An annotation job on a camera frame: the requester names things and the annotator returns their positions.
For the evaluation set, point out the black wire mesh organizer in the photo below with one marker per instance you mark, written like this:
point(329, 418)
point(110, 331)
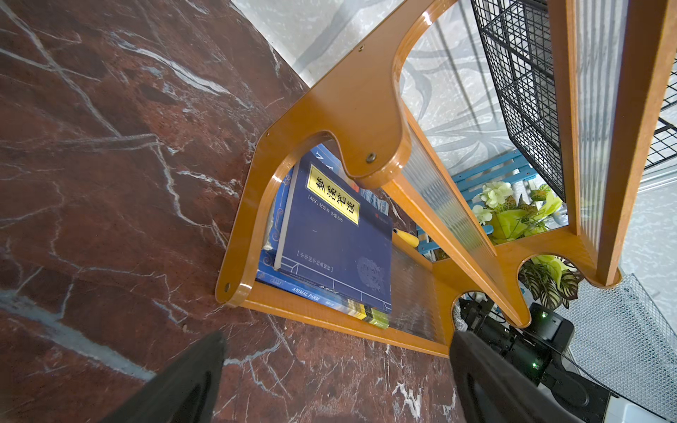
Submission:
point(516, 38)

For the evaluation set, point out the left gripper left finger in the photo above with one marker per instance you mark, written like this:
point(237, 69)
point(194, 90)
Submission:
point(185, 391)

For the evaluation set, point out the orange wooden bookshelf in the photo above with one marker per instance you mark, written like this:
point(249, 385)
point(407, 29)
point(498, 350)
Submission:
point(358, 105)

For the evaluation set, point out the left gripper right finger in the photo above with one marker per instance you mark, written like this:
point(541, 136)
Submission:
point(491, 390)

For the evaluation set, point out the green potted plant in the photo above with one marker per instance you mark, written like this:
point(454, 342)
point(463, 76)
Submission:
point(552, 281)

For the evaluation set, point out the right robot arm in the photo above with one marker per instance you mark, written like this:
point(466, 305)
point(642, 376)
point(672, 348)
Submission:
point(537, 353)

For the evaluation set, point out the dark blue book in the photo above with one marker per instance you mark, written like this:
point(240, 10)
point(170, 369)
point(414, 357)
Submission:
point(332, 237)

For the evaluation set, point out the blue Animal Farm book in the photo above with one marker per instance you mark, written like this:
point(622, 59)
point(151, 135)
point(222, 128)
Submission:
point(320, 295)

